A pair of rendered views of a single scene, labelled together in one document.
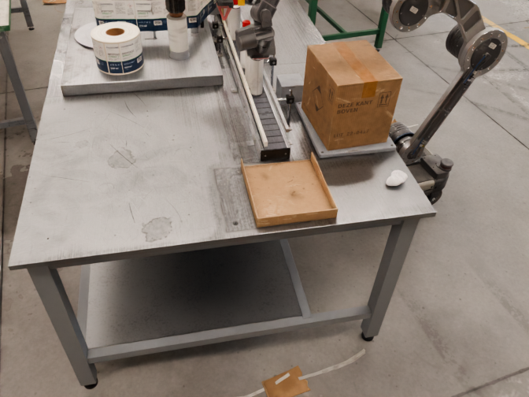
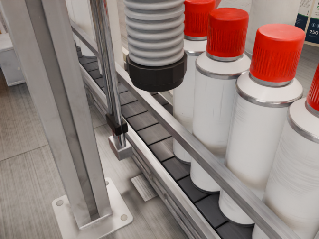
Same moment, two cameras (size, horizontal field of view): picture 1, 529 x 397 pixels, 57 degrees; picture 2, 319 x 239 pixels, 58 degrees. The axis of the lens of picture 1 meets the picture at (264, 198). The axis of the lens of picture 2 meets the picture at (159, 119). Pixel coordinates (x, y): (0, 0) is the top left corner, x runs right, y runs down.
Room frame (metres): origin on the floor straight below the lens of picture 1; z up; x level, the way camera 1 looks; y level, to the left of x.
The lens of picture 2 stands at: (2.53, 0.07, 1.16)
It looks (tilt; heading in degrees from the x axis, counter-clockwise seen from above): 37 degrees down; 165
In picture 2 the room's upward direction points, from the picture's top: 2 degrees counter-clockwise
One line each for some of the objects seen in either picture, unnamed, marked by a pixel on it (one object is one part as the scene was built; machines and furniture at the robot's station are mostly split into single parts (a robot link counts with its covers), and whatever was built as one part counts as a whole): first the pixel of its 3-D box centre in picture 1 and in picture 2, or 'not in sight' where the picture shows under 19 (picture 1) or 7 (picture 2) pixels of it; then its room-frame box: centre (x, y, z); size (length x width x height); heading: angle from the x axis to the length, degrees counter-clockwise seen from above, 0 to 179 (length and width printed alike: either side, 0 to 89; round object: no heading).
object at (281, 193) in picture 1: (286, 187); not in sight; (1.23, -0.07, 0.85); 0.30 x 0.26 x 0.04; 14
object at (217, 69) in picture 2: not in sight; (218, 112); (2.31, 0.19, 0.98); 0.05 x 0.05 x 0.20
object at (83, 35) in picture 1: (108, 34); not in sight; (2.22, 0.79, 0.89); 0.31 x 0.31 x 0.01
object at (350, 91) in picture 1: (347, 94); not in sight; (1.62, -0.29, 0.99); 0.30 x 0.24 x 0.27; 18
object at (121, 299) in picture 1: (205, 144); not in sight; (2.03, 0.32, 0.40); 2.04 x 1.25 x 0.81; 14
